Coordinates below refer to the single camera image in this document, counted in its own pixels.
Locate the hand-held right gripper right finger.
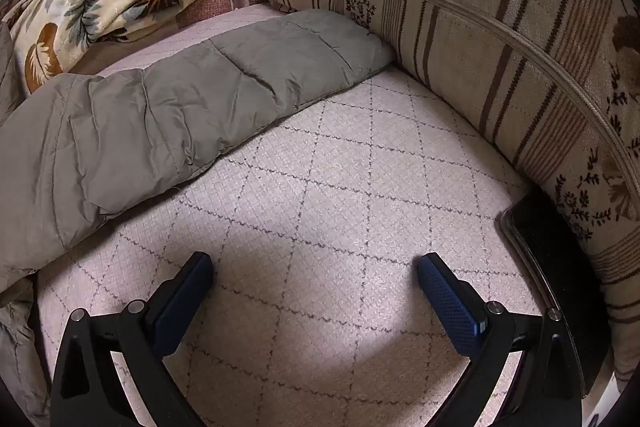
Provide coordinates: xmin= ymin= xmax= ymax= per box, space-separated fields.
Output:
xmin=416 ymin=252 xmax=583 ymax=427

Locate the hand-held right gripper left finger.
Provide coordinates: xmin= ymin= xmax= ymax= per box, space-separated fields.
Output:
xmin=50 ymin=251 xmax=216 ymax=427

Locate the pink diamond-pattern bed cover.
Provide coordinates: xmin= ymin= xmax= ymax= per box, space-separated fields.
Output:
xmin=35 ymin=2 xmax=551 ymax=427

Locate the striped floral cushion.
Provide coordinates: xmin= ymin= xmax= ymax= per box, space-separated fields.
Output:
xmin=263 ymin=0 xmax=640 ymax=378

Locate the grey-green quilted jacket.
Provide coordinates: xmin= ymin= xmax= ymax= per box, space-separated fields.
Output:
xmin=0 ymin=9 xmax=398 ymax=427

